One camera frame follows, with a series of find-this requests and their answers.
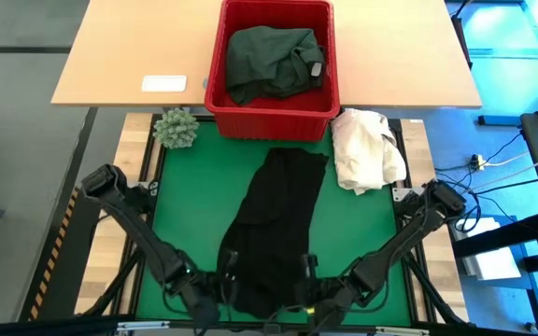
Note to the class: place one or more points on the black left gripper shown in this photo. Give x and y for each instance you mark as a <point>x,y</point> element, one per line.
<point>203,298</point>

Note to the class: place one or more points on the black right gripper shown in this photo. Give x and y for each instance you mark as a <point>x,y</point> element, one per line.
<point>325,301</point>

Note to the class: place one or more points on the black garment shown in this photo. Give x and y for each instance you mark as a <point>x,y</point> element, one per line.
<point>273,224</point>

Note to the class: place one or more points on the red plastic bin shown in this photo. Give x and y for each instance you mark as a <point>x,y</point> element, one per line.
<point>269,123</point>

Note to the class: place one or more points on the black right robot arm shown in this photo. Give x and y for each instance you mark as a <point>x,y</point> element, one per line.
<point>404,238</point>

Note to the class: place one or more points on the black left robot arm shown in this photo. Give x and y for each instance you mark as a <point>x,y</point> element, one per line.
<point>133,224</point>

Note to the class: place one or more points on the cream garment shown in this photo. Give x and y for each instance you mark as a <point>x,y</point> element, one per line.
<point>367,149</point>

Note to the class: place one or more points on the artificial green potted plant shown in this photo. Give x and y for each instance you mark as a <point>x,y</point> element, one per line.
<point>175,128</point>

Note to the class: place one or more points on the wooden side board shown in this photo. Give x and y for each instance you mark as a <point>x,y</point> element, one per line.
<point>416,149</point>
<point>129,144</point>

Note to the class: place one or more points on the black hazard-striped plate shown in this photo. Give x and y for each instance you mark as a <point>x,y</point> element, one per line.
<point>59,261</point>

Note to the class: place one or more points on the white box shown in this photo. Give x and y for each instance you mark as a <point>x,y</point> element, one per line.
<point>493,266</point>

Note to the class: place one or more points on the small grey knob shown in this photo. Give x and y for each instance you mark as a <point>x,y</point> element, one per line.
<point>206,84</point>

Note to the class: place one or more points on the white rectangular pad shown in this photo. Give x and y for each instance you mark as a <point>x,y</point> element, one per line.
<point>164,83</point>

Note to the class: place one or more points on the grey garment tag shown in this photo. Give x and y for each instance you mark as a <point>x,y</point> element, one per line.
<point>316,69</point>

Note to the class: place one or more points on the dark green garment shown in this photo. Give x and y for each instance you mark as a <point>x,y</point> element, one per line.
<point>269,65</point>

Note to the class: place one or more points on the black desk foot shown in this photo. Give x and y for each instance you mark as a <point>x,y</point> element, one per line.
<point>498,120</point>

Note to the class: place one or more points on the light wooden desk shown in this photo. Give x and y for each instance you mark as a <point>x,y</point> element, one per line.
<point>110,46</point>

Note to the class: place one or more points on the silver frame bracket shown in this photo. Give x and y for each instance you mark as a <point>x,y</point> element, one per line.
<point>143,326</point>
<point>402,331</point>

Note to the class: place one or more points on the black table frame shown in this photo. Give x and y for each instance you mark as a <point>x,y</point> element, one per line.
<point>154,158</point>

